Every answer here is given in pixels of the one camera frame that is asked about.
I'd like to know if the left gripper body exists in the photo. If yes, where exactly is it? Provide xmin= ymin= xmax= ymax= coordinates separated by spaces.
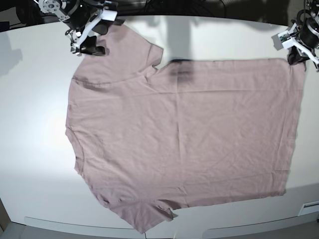
xmin=271 ymin=23 xmax=319 ymax=73

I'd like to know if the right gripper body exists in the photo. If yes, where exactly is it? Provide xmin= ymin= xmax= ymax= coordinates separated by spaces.
xmin=64 ymin=4 xmax=117 ymax=54

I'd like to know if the pink T-shirt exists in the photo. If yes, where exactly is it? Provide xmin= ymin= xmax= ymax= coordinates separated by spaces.
xmin=66 ymin=25 xmax=305 ymax=233

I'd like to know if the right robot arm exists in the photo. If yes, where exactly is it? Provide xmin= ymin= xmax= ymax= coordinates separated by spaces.
xmin=36 ymin=0 xmax=118 ymax=56

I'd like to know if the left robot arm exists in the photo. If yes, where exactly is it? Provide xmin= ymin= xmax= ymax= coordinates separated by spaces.
xmin=272 ymin=0 xmax=319 ymax=70

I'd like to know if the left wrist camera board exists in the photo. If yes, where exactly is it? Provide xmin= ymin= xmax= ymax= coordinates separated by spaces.
xmin=271 ymin=30 xmax=293 ymax=50

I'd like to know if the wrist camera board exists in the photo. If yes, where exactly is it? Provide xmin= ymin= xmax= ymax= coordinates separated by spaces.
xmin=271 ymin=30 xmax=293 ymax=50
xmin=101 ymin=9 xmax=118 ymax=22

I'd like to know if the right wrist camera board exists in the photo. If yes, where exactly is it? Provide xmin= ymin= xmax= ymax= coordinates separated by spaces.
xmin=101 ymin=9 xmax=118 ymax=22

